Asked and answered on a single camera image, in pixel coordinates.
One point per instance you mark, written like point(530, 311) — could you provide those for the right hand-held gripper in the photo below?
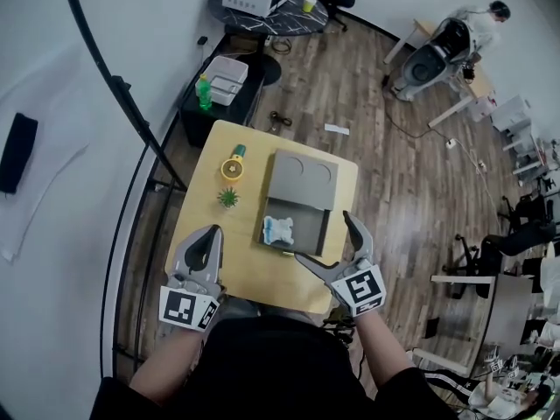
point(361, 291)

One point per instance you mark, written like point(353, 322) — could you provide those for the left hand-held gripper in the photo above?
point(184, 306)

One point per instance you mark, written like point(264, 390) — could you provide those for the blue and white item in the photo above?
point(276, 230)

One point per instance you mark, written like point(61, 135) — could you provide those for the grey cardboard box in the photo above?
point(302, 177)

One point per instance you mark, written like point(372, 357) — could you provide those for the person's left forearm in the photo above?
point(168, 361)

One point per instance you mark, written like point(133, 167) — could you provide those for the person's right forearm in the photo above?
point(382, 348)

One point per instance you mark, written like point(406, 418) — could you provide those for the small green potted plant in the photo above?
point(228, 197)

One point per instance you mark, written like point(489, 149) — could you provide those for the yellow and green toy cup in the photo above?
point(232, 169)

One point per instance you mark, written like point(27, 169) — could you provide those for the white paper strip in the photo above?
point(337, 129)

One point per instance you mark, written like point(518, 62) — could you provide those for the person's black shirt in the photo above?
point(271, 370)

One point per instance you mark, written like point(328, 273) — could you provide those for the black low cabinet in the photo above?
point(245, 103)

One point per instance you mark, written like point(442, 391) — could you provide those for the white power strip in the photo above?
point(451, 143)

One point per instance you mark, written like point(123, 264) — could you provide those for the green plastic bottle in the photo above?
point(204, 94)

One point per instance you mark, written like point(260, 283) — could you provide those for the white table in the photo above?
point(509, 304)

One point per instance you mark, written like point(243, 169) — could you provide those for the white storage bin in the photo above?
point(225, 77)

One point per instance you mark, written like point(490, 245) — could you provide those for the black flat pad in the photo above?
point(17, 151)

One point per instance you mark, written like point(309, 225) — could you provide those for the white shelf unit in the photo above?
point(520, 129)

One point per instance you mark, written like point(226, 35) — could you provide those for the light wooden desk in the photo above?
point(479, 83)

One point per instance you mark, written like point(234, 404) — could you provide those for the round black marble table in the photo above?
point(289, 22)

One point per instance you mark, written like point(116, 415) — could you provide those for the yellow-green paper cup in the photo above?
point(309, 4)

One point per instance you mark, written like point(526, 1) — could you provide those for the black curved metal frame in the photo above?
point(127, 94)

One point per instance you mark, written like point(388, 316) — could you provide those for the black wall adapter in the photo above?
point(202, 40)

